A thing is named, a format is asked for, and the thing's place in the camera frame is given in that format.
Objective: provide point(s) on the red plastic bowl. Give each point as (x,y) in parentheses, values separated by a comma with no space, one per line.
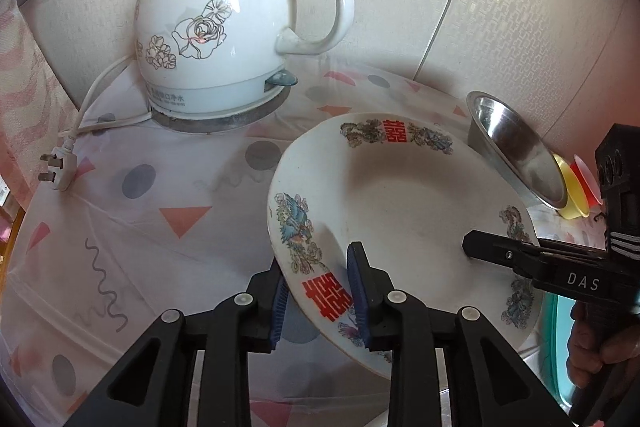
(588,179)

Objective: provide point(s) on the white printed plate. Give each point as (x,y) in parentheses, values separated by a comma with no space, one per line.
(410,207)

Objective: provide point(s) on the pink striped cloth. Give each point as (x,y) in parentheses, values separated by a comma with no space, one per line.
(25,82)

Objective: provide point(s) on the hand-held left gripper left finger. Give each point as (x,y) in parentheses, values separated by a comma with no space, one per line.
(278,313)

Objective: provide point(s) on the teal plate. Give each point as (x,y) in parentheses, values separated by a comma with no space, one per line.
(555,357)

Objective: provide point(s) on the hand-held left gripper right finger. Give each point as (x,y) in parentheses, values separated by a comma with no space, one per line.
(357,297)

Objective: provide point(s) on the person's right hand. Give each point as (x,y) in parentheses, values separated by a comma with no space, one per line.
(590,337)

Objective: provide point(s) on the yellow plastic bowl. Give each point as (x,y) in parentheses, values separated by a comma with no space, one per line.
(575,194)

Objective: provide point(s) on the white patterned tablecloth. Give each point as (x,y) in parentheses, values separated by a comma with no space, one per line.
(175,257)

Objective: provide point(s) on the stainless steel bowl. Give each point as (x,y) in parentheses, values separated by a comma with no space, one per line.
(520,147)

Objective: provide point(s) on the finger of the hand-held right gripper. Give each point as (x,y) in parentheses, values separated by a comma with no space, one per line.
(485,247)

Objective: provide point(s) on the round metal kettle base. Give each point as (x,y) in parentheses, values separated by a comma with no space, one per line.
(215,123)

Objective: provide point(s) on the white ceramic electric kettle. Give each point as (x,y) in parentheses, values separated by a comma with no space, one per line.
(200,7)

